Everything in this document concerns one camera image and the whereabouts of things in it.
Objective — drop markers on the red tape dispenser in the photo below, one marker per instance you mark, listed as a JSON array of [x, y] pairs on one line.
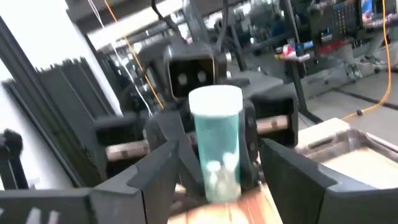
[[287, 50]]

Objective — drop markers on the black pegboard panel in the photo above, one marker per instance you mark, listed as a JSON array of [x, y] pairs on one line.
[[335, 21]]

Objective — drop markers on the dark side table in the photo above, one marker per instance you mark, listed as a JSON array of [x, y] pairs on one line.
[[298, 81]]

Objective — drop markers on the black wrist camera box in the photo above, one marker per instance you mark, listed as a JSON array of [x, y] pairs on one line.
[[192, 77]]

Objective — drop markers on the black aluminium upright post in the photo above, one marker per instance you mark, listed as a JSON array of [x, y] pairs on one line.
[[57, 137]]

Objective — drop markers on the grey desk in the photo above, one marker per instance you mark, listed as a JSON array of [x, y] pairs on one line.
[[261, 82]]

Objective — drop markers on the green medicine bottle white cap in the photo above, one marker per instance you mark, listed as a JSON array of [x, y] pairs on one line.
[[216, 130]]

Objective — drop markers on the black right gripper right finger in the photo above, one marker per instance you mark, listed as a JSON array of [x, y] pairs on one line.
[[326, 202]]

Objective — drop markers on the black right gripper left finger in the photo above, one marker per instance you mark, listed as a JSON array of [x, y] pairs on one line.
[[109, 202]]

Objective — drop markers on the clear plastic bin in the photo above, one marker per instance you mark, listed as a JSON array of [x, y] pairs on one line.
[[342, 140]]

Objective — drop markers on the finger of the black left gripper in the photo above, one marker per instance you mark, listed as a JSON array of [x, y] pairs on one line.
[[250, 140], [174, 127]]

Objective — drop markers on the dark grey divider panel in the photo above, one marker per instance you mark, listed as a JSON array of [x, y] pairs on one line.
[[71, 102]]

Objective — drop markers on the person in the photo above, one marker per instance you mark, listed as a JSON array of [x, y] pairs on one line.
[[278, 28], [354, 71]]

